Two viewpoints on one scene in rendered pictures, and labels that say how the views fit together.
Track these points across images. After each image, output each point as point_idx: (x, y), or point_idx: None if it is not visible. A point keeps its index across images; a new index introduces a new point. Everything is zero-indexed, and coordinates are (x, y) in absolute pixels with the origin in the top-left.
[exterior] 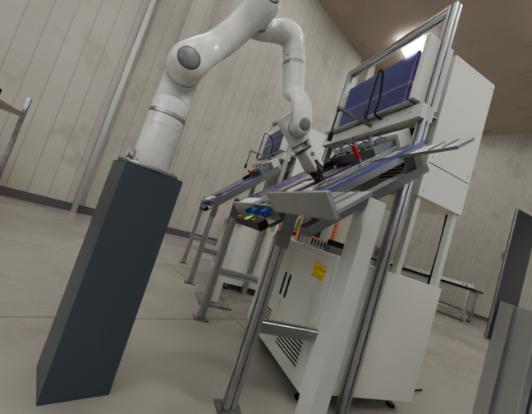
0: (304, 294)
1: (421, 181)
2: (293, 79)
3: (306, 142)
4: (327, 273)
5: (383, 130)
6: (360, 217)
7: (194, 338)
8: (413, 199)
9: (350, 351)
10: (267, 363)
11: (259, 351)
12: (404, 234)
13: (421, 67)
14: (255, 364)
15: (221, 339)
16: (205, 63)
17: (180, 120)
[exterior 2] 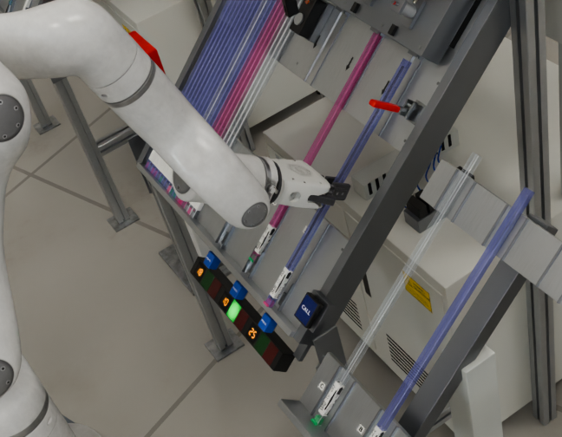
0: (409, 316)
1: None
2: (158, 130)
3: (270, 192)
4: (437, 308)
5: None
6: (458, 388)
7: (251, 415)
8: None
9: (528, 353)
10: (394, 380)
11: (369, 357)
12: None
13: None
14: (376, 400)
15: (292, 380)
16: (14, 349)
17: (44, 413)
